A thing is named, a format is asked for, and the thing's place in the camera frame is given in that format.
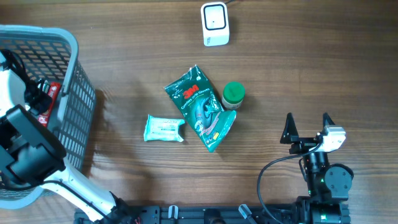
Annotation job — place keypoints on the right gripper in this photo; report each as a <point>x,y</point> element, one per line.
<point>290,135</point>

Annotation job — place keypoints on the green lid jar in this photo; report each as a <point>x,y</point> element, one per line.
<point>233,95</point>

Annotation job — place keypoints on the green 3M gloves bag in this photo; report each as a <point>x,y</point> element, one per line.
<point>194,96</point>

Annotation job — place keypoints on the teal wet wipes pack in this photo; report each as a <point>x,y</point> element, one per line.
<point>163,129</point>

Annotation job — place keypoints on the red coffee stick sachet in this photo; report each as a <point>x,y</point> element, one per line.
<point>53,91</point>

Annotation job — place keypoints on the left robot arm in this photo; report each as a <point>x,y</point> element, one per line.
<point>32,157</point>

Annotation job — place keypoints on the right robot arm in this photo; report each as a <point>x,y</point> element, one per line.
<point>328,184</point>

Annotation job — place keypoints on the white barcode scanner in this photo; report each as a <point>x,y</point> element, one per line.
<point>215,24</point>

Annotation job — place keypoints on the grey plastic mesh basket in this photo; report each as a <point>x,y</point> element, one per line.
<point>51,54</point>

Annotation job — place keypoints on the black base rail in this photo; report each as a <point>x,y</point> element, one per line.
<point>229,215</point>

